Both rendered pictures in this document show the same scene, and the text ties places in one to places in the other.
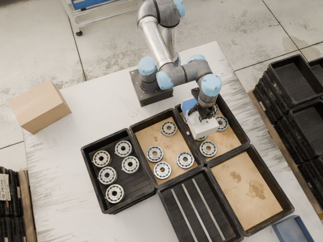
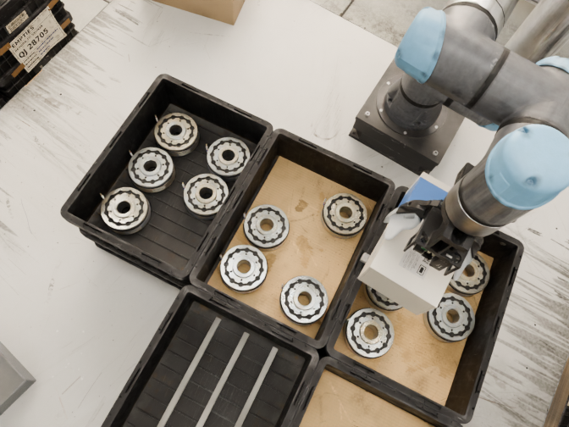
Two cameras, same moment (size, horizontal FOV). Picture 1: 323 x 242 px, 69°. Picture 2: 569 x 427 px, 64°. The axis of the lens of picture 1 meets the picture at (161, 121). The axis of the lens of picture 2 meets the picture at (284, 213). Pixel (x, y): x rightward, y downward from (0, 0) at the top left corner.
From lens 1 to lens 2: 0.45 m
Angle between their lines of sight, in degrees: 13
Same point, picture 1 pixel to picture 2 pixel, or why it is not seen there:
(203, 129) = (394, 275)
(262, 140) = not seen: outside the picture
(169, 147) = (306, 247)
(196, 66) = (546, 84)
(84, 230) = (31, 214)
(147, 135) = (295, 185)
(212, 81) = (542, 154)
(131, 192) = (153, 241)
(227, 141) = (422, 367)
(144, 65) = not seen: hidden behind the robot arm
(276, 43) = not seen: outside the picture
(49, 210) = (27, 127)
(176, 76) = (462, 55)
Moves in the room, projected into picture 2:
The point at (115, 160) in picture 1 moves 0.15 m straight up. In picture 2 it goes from (194, 161) to (185, 129)
